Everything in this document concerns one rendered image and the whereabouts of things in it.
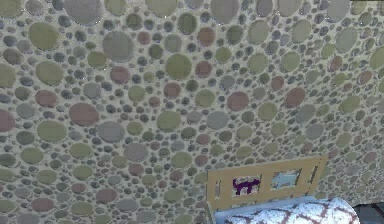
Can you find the white patterned pillow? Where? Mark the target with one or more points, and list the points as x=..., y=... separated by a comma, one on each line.
x=293, y=213

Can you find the dark bedside table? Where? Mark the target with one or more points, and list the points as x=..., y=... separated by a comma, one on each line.
x=370, y=213

